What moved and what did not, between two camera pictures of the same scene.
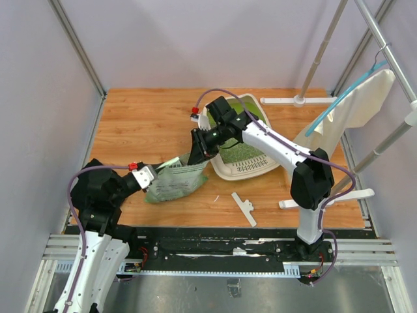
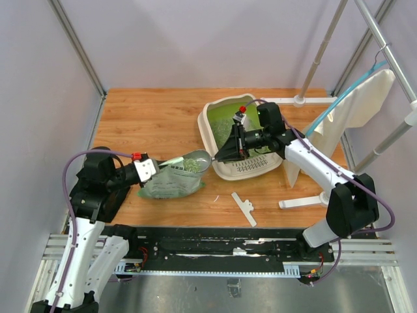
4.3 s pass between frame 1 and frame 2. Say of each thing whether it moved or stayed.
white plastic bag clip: stayed
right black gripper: moved
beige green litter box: stayed
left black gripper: moved
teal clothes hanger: stayed
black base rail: stayed
